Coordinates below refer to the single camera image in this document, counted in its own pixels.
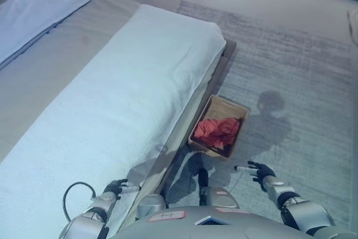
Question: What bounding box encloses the bed with grey sheet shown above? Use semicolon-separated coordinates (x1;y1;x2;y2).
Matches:
0;0;238;239

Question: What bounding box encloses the brown wooden bed frame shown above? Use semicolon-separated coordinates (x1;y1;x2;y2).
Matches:
159;40;238;195

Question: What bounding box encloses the grey striped floor rug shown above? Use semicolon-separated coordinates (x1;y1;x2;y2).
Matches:
164;0;354;223

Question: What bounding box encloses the white terry blanket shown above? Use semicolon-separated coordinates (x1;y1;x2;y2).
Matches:
0;4;227;239

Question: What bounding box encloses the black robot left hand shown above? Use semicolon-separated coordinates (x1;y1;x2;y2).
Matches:
102;179;141;201

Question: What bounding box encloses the white red-edged label sticker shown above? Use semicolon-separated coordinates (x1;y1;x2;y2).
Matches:
148;210;187;222

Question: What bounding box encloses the silver robot left leg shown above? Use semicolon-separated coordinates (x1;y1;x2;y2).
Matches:
135;194;167;222

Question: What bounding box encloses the light blue duvet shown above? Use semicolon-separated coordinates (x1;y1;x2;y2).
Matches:
0;0;101;71

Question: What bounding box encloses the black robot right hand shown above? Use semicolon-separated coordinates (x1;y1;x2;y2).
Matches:
233;161;277;193

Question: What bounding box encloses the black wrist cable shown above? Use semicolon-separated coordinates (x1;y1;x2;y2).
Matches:
62;182;97;222

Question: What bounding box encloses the woven wicker basket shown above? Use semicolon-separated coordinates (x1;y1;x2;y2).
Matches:
187;95;251;160

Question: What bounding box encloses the red cloth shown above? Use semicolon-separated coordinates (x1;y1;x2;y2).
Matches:
193;118;242;150

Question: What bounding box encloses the silver robot torso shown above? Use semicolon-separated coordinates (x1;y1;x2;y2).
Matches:
114;205;358;239

